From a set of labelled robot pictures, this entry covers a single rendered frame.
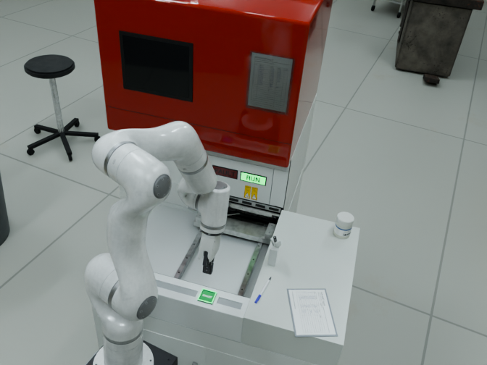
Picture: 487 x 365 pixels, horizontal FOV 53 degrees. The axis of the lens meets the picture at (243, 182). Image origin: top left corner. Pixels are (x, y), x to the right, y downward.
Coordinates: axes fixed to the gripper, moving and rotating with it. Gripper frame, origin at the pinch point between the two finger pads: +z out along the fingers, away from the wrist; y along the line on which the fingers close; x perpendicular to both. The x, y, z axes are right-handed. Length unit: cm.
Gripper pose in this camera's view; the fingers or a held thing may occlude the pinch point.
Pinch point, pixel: (208, 267)
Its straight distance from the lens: 170.2
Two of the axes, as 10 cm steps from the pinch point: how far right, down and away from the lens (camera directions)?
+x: 9.6, 2.2, -1.8
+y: -2.6, 3.8, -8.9
